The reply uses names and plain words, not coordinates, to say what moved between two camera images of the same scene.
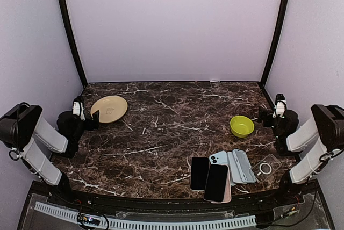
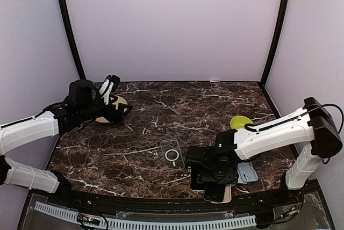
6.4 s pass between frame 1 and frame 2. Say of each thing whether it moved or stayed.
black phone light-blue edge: stayed
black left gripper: moved
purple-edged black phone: stayed
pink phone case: stayed
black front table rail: stayed
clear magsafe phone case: moved
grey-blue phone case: stayed
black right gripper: moved
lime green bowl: stayed
